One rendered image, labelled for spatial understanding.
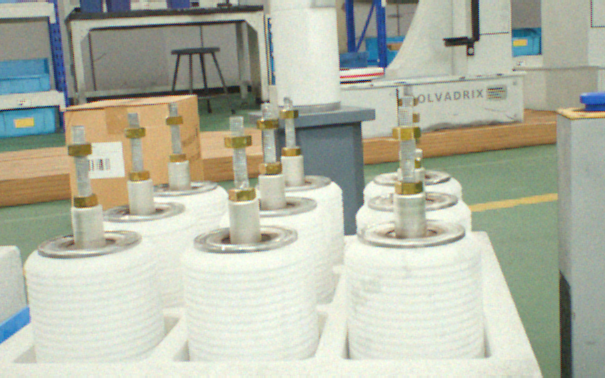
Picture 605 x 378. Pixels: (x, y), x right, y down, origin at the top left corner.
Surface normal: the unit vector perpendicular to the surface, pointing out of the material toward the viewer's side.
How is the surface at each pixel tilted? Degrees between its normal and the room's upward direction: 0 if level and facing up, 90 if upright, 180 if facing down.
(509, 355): 0
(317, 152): 90
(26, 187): 90
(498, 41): 90
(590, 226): 90
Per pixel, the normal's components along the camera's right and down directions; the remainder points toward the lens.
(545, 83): -0.94, 0.11
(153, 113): -0.08, 0.17
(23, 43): 0.32, 0.14
